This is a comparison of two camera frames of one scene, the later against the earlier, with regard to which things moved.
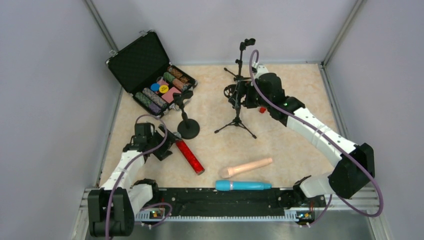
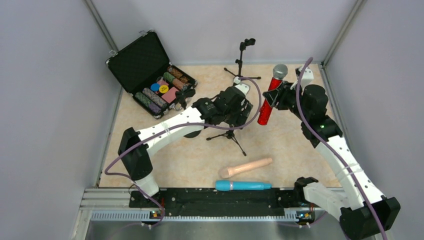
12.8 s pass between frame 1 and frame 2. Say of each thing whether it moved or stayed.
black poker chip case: stayed
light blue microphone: stayed
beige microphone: stayed
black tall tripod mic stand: stayed
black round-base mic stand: stayed
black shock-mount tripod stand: moved
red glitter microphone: moved
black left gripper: moved
